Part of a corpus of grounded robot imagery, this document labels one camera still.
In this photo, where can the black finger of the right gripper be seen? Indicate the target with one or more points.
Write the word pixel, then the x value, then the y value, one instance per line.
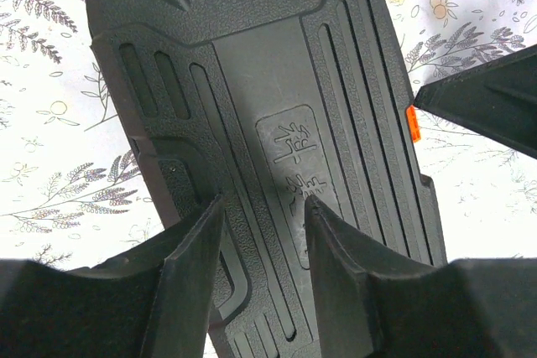
pixel 496 100

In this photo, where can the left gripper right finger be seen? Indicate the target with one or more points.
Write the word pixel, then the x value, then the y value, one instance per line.
pixel 373 302

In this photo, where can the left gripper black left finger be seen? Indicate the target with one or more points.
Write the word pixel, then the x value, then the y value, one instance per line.
pixel 153 300

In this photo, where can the black plastic tool case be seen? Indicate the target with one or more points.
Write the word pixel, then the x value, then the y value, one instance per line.
pixel 267 102

